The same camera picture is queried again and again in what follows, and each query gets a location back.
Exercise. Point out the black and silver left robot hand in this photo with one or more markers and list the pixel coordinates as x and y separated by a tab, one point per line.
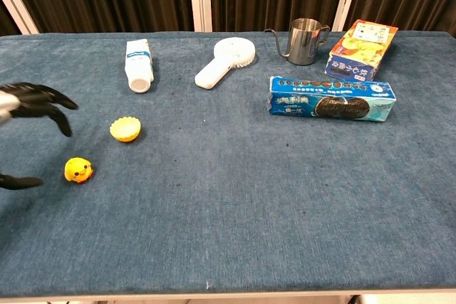
32	99

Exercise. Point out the yellow duck toy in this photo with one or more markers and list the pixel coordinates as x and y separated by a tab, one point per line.
76	170

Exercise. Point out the yellow scalloped cup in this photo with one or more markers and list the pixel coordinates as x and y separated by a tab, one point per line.
124	127

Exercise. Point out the white bottle with blue label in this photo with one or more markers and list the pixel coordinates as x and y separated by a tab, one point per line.
139	65

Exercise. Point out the white handheld fan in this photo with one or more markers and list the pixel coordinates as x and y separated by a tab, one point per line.
231	53

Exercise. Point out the blue table cloth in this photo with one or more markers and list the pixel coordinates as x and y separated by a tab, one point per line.
228	193

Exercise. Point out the stainless steel spouted pitcher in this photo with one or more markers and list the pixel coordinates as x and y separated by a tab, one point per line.
303	44

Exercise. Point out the blue Oreo cookie box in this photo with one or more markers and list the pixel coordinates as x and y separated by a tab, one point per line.
320	101

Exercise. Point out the orange cookie box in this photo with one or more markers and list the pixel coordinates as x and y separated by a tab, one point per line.
360	51

